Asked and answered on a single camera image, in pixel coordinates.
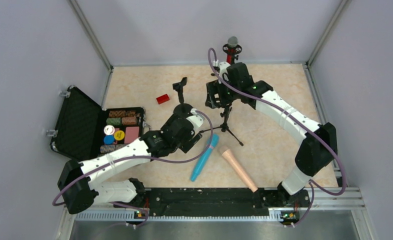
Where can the open black carrying case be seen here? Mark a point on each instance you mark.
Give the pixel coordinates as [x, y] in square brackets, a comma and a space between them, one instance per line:
[79, 130]

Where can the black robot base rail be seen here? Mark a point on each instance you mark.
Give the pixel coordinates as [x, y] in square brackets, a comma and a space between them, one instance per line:
[215, 201]

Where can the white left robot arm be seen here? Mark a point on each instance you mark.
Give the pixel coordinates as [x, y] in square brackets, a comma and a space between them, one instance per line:
[85, 184]

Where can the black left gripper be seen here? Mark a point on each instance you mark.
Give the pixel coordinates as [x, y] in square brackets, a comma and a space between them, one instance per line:
[182, 109]

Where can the blue round token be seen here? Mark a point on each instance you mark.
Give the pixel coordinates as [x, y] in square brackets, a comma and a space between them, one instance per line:
[108, 139]

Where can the red toy brick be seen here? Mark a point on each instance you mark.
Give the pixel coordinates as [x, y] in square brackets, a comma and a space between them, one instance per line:
[162, 99]

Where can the black round base clamp stand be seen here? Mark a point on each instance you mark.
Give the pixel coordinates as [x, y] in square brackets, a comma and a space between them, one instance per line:
[182, 109]

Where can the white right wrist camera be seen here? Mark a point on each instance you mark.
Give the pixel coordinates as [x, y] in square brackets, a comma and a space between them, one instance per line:
[220, 68]

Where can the black tripod clip mic stand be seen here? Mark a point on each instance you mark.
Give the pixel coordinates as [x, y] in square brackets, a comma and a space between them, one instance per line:
[224, 127]

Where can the pink microphone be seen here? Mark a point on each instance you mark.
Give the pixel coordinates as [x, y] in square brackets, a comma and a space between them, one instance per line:
[228, 155]

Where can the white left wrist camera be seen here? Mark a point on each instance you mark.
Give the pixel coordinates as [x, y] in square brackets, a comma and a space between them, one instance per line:
[196, 120]

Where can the blue microphone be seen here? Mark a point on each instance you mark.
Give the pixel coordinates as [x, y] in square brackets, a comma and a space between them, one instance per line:
[200, 164]

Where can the yellow round token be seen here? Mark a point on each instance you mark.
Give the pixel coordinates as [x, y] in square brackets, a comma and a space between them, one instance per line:
[119, 135]

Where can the red glitter microphone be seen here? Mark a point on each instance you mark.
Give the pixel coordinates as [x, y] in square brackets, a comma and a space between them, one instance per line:
[232, 43]

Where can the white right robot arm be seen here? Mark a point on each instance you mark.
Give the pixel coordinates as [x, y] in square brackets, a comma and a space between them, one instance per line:
[317, 142]

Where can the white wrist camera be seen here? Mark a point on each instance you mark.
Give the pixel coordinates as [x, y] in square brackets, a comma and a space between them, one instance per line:
[220, 68]
[196, 120]

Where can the black shock mount tripod stand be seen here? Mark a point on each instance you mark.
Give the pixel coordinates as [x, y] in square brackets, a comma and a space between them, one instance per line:
[238, 51]

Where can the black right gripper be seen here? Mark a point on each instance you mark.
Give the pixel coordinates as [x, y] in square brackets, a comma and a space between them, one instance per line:
[213, 94]

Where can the pink playing card deck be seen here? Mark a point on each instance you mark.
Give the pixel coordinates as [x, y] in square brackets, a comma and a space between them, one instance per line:
[131, 134]

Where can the white round token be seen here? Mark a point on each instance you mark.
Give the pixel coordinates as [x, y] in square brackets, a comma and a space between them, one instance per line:
[109, 130]

